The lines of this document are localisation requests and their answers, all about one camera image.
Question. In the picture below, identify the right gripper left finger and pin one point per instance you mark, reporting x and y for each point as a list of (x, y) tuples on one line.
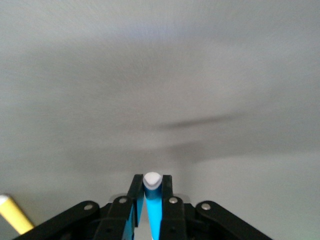
[(125, 217)]

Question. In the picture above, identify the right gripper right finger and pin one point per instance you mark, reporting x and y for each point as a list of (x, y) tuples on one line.
[(175, 217)]

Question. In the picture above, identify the blue marker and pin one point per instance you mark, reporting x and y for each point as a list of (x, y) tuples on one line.
[(153, 207)]

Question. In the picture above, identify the yellow marker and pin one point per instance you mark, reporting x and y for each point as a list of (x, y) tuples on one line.
[(13, 215)]

